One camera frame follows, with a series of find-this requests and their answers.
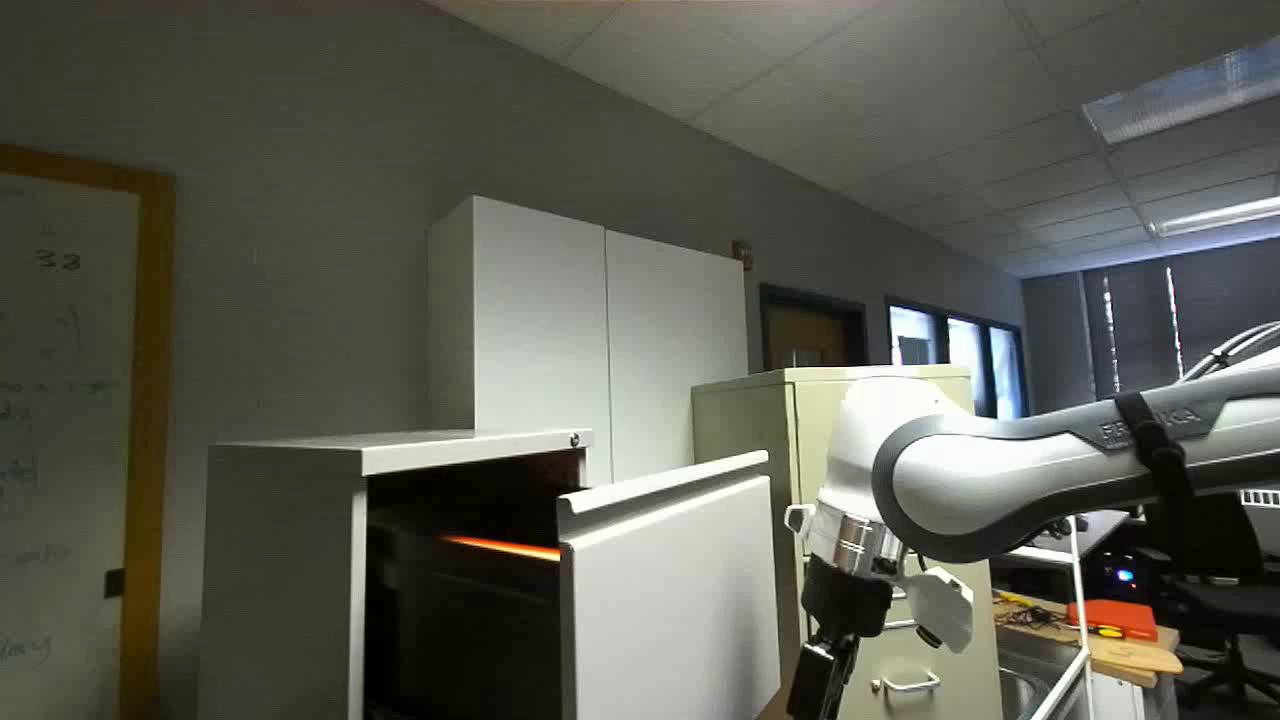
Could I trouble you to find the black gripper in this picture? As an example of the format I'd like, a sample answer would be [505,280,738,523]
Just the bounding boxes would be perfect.
[786,551,898,720]

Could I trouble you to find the white cabinet drawer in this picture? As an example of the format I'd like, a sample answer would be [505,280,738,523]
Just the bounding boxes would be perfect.
[438,447,786,720]

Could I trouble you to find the beige metal filing cabinet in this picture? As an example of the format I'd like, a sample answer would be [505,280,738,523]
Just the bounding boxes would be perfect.
[687,363,1009,720]

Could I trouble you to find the low white drawer cabinet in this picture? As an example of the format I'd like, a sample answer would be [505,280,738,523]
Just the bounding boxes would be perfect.
[198,423,593,720]

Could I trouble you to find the white metal stand pole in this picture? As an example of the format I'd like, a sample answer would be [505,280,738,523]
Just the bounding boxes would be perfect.
[1029,514,1102,720]

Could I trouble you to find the orange tool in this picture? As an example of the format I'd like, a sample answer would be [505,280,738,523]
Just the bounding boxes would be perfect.
[1064,596,1166,643]

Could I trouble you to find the light wooden table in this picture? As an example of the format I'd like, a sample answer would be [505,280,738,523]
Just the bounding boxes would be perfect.
[993,587,1190,688]

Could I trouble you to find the dark framed window row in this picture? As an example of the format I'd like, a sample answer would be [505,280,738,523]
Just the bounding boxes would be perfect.
[883,295,1032,423]

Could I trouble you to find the dark wooden door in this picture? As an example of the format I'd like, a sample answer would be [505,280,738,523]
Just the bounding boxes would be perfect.
[757,280,875,376]

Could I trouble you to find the black office chair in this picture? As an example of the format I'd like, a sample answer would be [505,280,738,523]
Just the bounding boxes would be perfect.
[1142,488,1280,704]

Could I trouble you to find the dark vertical window blinds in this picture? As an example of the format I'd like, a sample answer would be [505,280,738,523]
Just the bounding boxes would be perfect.
[1021,235,1280,414]

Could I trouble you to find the narrow ceiling light panel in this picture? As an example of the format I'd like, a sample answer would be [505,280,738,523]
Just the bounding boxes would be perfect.
[1149,193,1280,242]

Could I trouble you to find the large ceiling light panel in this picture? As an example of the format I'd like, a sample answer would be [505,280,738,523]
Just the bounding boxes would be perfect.
[1079,31,1280,147]

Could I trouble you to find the wood framed whiteboard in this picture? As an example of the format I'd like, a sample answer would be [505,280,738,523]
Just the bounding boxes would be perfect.
[0,140,179,720]

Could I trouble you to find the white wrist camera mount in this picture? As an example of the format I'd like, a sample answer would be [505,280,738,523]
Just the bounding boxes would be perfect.
[908,562,982,657]

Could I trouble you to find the black arm strap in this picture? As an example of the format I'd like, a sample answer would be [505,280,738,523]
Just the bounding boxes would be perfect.
[1112,389,1201,505]

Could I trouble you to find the tall white wall cabinet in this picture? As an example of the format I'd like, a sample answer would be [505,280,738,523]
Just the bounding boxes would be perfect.
[426,193,754,488]

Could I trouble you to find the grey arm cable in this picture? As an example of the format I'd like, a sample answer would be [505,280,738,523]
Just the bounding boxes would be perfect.
[1179,314,1280,382]

